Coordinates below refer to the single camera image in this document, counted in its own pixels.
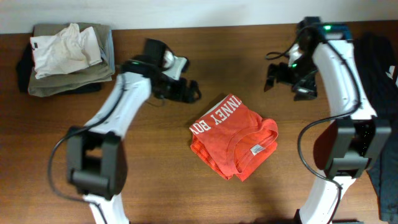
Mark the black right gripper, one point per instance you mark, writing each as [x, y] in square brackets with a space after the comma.
[306, 89]

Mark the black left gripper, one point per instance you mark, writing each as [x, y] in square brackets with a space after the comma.
[176, 90]

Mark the orange printed t-shirt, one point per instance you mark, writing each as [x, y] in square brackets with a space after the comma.
[232, 139]

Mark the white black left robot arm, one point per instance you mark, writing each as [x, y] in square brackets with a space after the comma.
[96, 161]

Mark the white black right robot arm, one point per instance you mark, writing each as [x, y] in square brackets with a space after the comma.
[355, 135]

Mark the folded light blue garment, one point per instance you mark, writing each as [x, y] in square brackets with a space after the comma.
[108, 46]

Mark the folded olive green garment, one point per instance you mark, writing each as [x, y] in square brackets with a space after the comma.
[53, 85]

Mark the dark navy garment pile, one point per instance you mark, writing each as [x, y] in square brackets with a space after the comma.
[374, 56]

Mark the folded white garment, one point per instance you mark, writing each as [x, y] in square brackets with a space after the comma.
[68, 51]

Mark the folded black garment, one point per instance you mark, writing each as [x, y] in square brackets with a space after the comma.
[24, 68]

